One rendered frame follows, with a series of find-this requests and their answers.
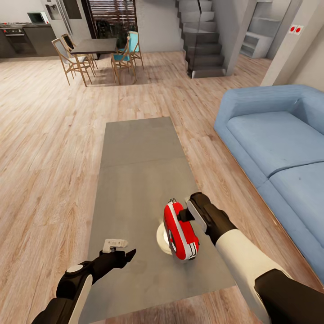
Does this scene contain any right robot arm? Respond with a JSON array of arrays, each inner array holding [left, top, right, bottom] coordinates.
[[177, 192, 324, 324]]

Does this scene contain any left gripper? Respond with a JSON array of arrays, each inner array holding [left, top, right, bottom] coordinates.
[[96, 249, 136, 276]]

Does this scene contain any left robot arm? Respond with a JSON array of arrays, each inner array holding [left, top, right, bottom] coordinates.
[[31, 239, 136, 324]]

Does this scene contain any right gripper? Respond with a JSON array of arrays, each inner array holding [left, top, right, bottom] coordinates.
[[177, 208, 195, 223]]

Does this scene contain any radio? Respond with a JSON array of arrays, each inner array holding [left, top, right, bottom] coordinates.
[[164, 199, 200, 260]]

